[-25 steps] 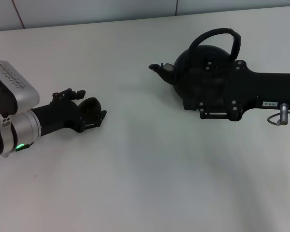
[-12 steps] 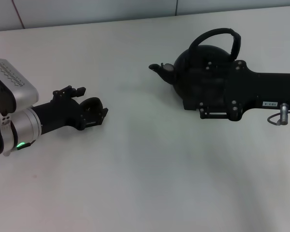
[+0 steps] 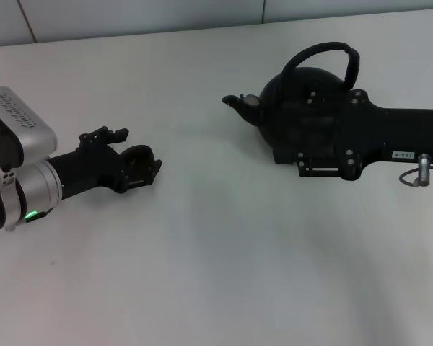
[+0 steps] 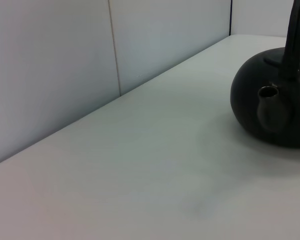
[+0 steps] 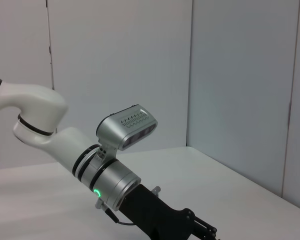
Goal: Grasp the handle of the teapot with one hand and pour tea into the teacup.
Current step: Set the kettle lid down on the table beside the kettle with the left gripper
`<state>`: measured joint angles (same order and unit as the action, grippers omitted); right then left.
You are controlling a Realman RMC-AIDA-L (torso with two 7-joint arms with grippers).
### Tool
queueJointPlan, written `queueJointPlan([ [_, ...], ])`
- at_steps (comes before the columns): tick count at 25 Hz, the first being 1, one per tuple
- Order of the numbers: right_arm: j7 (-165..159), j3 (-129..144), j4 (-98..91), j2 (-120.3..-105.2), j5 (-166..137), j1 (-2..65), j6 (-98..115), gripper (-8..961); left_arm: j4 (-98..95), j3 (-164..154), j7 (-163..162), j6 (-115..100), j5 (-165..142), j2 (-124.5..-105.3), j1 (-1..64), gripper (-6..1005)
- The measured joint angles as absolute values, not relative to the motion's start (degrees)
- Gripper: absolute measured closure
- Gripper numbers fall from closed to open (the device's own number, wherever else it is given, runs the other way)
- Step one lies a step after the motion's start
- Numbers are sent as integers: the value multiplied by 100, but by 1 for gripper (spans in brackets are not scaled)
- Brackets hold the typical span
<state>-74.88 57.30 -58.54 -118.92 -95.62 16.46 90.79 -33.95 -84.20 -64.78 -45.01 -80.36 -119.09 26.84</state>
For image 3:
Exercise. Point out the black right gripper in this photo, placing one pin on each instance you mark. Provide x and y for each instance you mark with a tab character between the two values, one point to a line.
389	137

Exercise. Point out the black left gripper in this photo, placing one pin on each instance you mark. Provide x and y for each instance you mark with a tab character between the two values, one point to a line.
90	169

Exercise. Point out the small black teacup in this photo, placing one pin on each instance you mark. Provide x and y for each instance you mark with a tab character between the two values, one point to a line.
139	151

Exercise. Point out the black round teapot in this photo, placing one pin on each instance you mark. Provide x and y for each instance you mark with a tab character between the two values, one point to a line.
299	77

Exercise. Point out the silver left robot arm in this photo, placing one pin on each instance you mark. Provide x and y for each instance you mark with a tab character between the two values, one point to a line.
36	187

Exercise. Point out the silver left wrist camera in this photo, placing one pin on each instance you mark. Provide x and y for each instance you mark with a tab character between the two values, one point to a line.
21	119

